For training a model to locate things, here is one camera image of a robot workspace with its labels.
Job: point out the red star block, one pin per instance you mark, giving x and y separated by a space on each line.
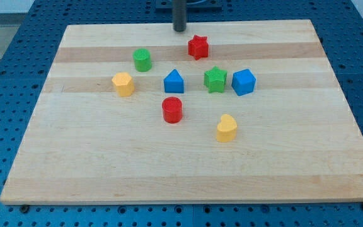
198 47

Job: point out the blue triangle block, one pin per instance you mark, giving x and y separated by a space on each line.
173 82

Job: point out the green star block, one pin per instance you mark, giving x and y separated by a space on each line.
215 80

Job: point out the red cylinder block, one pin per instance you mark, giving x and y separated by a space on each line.
172 109

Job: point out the yellow heart block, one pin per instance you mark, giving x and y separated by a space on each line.
226 129

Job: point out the light wooden board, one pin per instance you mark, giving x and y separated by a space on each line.
297 139

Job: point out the yellow hexagon block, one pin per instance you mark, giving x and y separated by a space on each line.
123 84

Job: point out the green cylinder block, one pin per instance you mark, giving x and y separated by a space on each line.
142 60

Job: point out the blue cube block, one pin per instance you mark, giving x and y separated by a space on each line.
243 82

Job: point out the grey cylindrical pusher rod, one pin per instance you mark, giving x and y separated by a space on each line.
179 15

